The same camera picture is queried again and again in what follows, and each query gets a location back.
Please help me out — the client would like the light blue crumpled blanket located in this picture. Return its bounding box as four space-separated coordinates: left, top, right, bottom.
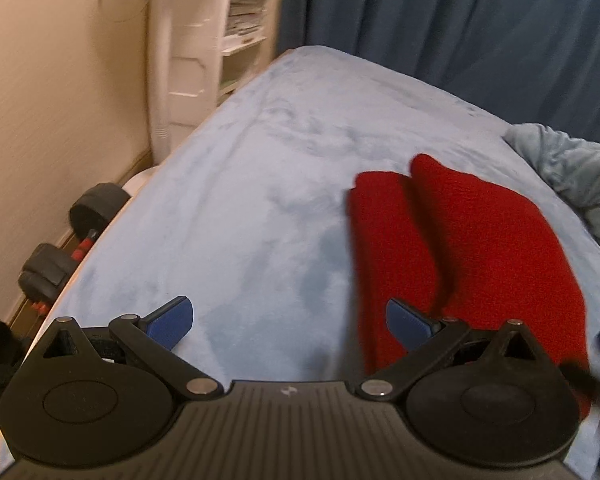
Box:
503 124 600 245

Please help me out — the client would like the red knit sweater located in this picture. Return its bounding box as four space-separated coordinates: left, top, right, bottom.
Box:
346 153 594 418

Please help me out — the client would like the white shelf unit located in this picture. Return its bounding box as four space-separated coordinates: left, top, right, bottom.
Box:
147 0 282 164

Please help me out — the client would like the black dumbbell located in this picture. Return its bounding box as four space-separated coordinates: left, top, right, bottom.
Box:
18 182 131 316

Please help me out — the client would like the dark blue curtain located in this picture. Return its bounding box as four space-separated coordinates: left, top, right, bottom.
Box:
277 0 600 142

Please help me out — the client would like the light blue bed sheet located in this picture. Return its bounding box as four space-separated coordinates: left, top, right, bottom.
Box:
0 44 600 480

